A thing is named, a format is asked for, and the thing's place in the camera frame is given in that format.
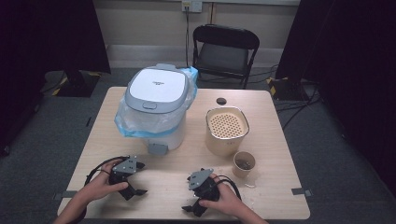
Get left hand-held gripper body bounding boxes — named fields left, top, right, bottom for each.
left=107, top=156, right=138, bottom=192

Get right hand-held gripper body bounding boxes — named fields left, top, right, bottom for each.
left=186, top=168, right=221, bottom=203

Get beige strainer bucket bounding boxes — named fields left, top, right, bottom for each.
left=205, top=105, right=250, bottom=157

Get brown paper cup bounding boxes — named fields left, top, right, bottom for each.
left=232, top=150, right=257, bottom=179

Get dark wet tea dregs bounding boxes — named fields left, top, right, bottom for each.
left=235, top=158, right=253, bottom=171

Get white pedal trash can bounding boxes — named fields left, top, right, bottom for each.
left=124, top=63, right=191, bottom=157

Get person's left hand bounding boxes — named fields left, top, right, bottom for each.
left=79, top=159, right=130, bottom=202

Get person's right hand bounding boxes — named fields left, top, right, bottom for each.
left=198, top=173, right=248, bottom=217

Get clear blue-edged trash bag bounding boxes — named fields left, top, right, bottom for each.
left=114, top=65, right=199, bottom=139

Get grey tape strip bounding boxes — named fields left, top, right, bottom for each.
left=291, top=187, right=313, bottom=197
left=52, top=189, right=78, bottom=201

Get black stand base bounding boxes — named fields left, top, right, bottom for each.
left=265, top=76, right=312, bottom=101
left=55, top=69, right=102, bottom=98

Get black folding chair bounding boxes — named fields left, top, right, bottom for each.
left=191, top=23, right=261, bottom=90

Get dark curtain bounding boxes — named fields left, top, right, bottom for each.
left=0, top=0, right=112, bottom=157
left=275, top=0, right=396, bottom=197

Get left hand-held gripper cable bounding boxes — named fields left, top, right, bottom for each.
left=84, top=155, right=130, bottom=187

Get black floor cables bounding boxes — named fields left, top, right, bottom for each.
left=248, top=63, right=323, bottom=132

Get black wall power cable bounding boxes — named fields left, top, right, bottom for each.
left=185, top=6, right=191, bottom=68

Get white wall socket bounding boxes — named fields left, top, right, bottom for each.
left=181, top=0, right=204, bottom=13

